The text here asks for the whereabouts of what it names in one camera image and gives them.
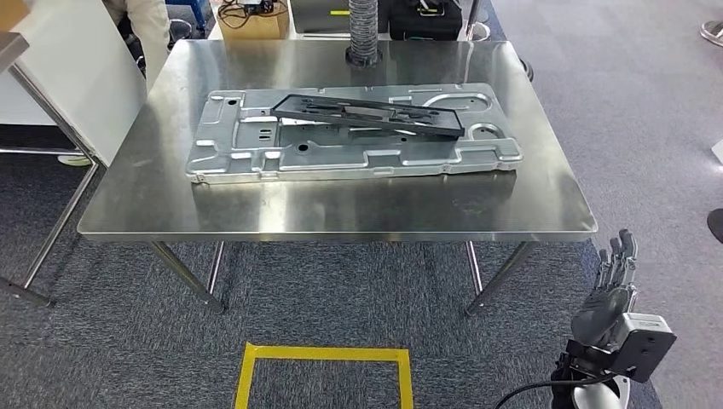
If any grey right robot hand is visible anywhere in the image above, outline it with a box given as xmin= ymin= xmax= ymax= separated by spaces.
xmin=570 ymin=228 xmax=640 ymax=349

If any black plastic frame panel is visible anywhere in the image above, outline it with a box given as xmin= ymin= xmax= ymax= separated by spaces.
xmin=269 ymin=93 xmax=466 ymax=140

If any stainless steel workbench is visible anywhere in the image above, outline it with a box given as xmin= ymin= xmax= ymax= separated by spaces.
xmin=77 ymin=37 xmax=599 ymax=316

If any yellow floor tape square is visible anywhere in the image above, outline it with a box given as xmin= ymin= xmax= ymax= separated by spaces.
xmin=234 ymin=343 xmax=414 ymax=409

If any stamped grey metal plate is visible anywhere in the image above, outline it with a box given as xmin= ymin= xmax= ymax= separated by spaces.
xmin=185 ymin=83 xmax=523 ymax=186

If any black bag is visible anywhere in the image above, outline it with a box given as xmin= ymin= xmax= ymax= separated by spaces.
xmin=388 ymin=0 xmax=465 ymax=42

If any grey metal case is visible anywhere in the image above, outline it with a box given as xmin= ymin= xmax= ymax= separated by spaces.
xmin=289 ymin=0 xmax=390 ymax=35

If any cardboard box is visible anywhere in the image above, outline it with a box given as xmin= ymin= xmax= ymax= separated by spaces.
xmin=216 ymin=0 xmax=291 ymax=42
xmin=0 ymin=0 xmax=31 ymax=32

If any white board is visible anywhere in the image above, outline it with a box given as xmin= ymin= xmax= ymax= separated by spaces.
xmin=0 ymin=0 xmax=149 ymax=168

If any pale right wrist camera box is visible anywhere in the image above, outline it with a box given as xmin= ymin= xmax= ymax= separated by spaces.
xmin=566 ymin=313 xmax=677 ymax=385

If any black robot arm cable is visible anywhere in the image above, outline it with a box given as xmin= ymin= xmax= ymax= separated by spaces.
xmin=494 ymin=375 xmax=577 ymax=409

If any grey corrugated hose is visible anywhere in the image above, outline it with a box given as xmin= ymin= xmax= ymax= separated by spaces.
xmin=344 ymin=0 xmax=384 ymax=69

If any blue metal frame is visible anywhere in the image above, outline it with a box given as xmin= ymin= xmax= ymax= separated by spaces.
xmin=166 ymin=0 xmax=207 ymax=32

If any steel frame table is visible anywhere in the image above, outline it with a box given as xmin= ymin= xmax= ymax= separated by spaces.
xmin=0 ymin=31 xmax=109 ymax=308

